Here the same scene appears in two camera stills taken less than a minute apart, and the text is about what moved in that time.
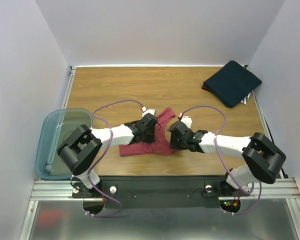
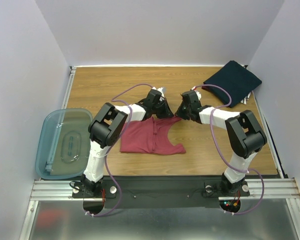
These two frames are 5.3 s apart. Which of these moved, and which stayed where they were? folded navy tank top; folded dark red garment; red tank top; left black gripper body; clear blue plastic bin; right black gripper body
Moved: left black gripper body; right black gripper body
Stayed: folded navy tank top; folded dark red garment; clear blue plastic bin; red tank top
